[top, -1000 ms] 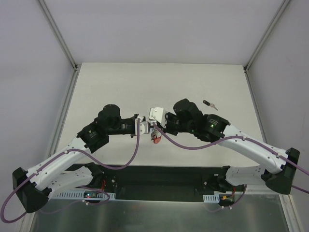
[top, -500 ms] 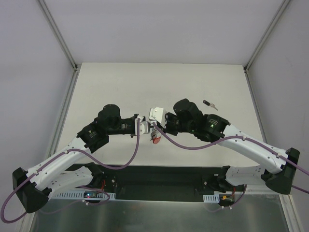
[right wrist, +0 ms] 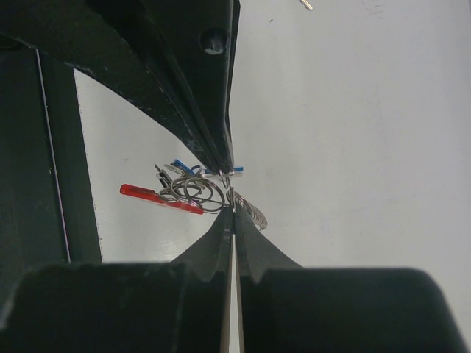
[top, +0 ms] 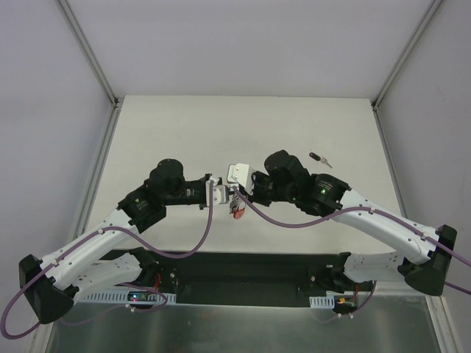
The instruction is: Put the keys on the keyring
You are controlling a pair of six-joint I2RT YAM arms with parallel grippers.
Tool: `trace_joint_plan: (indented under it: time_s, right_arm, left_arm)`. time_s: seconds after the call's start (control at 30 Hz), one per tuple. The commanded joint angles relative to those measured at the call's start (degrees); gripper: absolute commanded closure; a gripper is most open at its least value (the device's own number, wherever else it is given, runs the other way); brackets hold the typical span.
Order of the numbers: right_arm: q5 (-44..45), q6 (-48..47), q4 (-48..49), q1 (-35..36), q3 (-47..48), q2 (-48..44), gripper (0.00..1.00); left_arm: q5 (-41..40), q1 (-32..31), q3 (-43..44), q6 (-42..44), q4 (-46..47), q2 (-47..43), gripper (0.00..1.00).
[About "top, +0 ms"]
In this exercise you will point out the right aluminium frame post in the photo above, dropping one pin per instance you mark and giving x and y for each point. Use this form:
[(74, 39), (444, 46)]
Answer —
[(407, 51)]

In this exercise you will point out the left aluminium frame post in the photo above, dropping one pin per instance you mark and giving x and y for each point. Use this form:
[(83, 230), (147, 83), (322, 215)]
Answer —
[(87, 51)]

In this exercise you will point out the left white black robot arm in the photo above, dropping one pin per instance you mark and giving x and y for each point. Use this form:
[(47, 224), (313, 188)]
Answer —
[(54, 283)]

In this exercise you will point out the aluminium table rail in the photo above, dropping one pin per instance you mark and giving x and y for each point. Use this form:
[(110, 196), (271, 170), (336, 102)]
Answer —
[(390, 163), (86, 204)]

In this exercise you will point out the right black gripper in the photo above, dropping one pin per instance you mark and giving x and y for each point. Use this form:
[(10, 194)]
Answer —
[(254, 188)]

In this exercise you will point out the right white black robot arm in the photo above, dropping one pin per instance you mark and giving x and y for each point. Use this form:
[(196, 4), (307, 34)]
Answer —
[(420, 256)]

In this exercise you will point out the aluminium frame post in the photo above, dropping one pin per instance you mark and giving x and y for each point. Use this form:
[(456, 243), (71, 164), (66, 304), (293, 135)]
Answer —
[(87, 51), (407, 51)]

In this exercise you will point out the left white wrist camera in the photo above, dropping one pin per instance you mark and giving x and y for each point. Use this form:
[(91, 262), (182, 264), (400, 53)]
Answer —
[(218, 189)]

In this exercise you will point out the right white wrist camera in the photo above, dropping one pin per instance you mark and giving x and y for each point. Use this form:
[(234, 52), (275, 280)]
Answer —
[(240, 174)]

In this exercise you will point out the black head silver key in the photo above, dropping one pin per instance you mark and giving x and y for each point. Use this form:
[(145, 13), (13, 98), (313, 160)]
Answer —
[(320, 159)]

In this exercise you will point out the left aluminium table rail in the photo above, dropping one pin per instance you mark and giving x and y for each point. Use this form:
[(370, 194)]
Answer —
[(86, 204)]

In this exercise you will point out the right white cable duct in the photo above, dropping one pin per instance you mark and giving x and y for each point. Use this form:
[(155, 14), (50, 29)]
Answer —
[(322, 302)]

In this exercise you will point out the keyring with red tag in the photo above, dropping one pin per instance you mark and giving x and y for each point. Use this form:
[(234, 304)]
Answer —
[(237, 207)]

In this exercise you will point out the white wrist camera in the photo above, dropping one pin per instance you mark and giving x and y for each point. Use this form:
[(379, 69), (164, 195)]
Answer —
[(240, 174), (218, 189)]

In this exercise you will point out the right aluminium table rail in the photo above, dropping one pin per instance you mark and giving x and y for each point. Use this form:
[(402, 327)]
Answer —
[(390, 163)]

